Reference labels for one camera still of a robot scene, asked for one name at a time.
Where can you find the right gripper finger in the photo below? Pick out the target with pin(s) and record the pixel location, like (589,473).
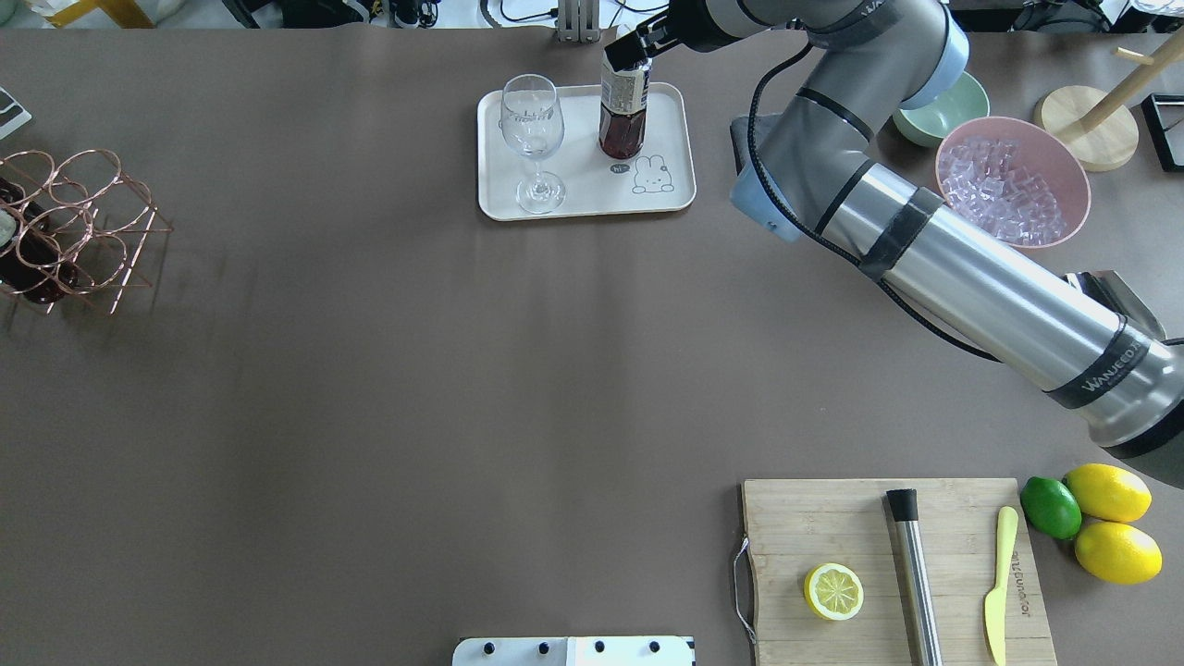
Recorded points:
(627,53)

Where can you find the copper wire bottle basket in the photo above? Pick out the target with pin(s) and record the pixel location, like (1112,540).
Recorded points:
(101,219)

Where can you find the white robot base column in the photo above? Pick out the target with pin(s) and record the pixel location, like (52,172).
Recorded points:
(577,650)

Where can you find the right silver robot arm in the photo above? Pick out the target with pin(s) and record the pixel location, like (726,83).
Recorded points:
(878,57)

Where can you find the tea bottle white cap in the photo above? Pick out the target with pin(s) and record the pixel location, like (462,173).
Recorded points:
(31,265)

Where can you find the clear wine glass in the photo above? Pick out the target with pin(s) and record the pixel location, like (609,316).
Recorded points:
(532,125)

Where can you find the white rabbit tray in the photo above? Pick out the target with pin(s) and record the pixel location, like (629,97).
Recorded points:
(660,179)

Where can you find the grey folded cloth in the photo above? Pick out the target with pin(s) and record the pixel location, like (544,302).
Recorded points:
(739,129)

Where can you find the green empty bowl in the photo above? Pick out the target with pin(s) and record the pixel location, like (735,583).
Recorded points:
(929,125)

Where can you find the pink bowl of ice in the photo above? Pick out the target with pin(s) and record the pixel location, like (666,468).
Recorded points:
(1014,181)

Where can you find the wooden cup tree stand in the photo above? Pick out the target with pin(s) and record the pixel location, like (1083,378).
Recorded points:
(1095,124)

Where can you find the steel muddler black tip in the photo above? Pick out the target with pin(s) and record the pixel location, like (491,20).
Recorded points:
(903,505)

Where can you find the steel ice scoop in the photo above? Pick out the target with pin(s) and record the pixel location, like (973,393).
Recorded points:
(1108,288)

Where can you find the bamboo cutting board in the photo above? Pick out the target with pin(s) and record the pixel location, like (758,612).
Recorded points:
(794,525)

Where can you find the half lemon slice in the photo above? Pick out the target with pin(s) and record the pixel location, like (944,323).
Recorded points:
(833,592)

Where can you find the green lime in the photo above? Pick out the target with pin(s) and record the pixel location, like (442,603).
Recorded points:
(1051,508)

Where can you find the yellow lemon far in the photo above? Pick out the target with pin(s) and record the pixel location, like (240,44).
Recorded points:
(1107,492)

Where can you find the yellow lemon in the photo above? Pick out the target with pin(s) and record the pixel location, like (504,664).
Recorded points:
(1107,492)
(1118,553)

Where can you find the yellow plastic knife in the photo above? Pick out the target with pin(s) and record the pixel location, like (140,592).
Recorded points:
(995,602)

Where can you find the yellow lemon near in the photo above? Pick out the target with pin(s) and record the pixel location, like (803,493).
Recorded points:
(1118,553)

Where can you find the aluminium frame post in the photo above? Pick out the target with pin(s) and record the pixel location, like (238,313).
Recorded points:
(578,21)

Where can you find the black wire glass rack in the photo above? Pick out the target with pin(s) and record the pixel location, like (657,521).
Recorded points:
(1162,113)

